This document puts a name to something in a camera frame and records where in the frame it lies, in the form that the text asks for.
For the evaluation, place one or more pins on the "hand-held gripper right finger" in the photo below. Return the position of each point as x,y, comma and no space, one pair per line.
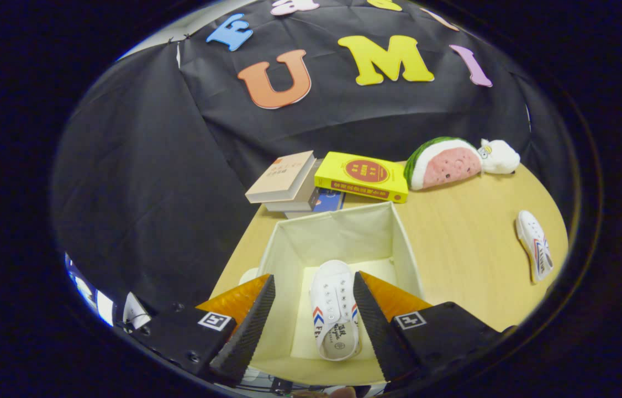
383,337

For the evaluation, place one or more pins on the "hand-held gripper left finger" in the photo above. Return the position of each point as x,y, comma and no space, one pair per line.
247,337

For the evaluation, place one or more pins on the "white canvas shoe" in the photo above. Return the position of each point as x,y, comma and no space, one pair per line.
534,246
333,298

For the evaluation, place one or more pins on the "beige fabric storage box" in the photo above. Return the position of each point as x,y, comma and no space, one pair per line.
338,237

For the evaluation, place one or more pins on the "grey book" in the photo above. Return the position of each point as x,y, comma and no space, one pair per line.
294,206

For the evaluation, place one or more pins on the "blue book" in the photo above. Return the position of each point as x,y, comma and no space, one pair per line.
328,202

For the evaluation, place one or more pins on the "computer monitor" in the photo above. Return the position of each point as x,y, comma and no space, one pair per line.
90,296

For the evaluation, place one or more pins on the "beige book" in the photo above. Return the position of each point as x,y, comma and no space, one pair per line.
283,177

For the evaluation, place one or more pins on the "yellow book with red circle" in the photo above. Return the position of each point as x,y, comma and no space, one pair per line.
360,171

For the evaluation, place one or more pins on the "watermelon slice plush toy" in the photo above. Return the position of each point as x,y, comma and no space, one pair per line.
449,166

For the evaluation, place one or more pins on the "white plush toy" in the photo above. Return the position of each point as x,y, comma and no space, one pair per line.
501,157

